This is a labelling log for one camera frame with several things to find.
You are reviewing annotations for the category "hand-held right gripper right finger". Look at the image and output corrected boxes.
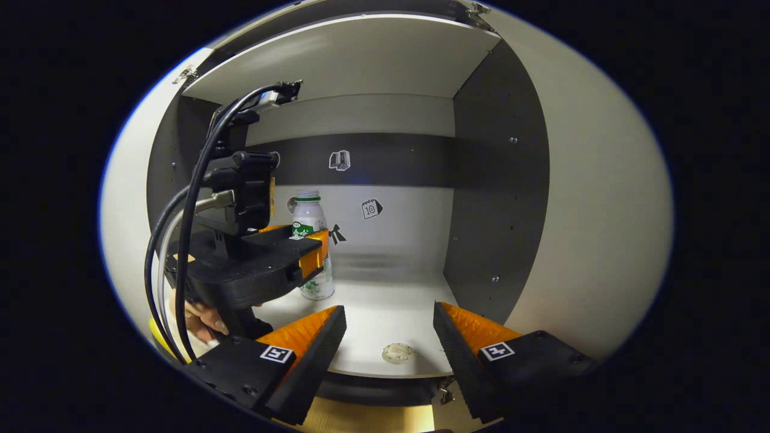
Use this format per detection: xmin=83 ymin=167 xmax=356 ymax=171
xmin=433 ymin=301 xmax=599 ymax=425

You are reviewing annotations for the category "white cabinet shelf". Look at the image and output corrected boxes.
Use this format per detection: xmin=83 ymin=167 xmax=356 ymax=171
xmin=180 ymin=13 xmax=503 ymax=108
xmin=250 ymin=271 xmax=482 ymax=379

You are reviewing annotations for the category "white cabinet door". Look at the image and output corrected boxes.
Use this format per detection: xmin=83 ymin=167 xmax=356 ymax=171
xmin=481 ymin=6 xmax=674 ymax=361
xmin=99 ymin=45 xmax=199 ymax=361

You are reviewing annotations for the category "grey white cabinet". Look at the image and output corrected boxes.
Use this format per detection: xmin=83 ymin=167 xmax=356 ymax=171
xmin=144 ymin=0 xmax=551 ymax=407

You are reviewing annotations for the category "yellow fruit-shaped object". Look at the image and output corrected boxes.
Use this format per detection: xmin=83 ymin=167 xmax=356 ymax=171
xmin=149 ymin=318 xmax=176 ymax=357

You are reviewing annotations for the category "black cable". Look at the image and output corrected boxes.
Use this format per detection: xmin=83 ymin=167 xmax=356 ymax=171
xmin=143 ymin=185 xmax=193 ymax=364
xmin=177 ymin=80 xmax=303 ymax=364

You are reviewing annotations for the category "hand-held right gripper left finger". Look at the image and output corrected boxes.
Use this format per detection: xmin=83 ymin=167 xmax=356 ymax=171
xmin=183 ymin=305 xmax=348 ymax=426

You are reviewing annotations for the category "white bottle green label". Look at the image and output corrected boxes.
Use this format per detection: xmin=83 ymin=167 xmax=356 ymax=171
xmin=291 ymin=190 xmax=335 ymax=301

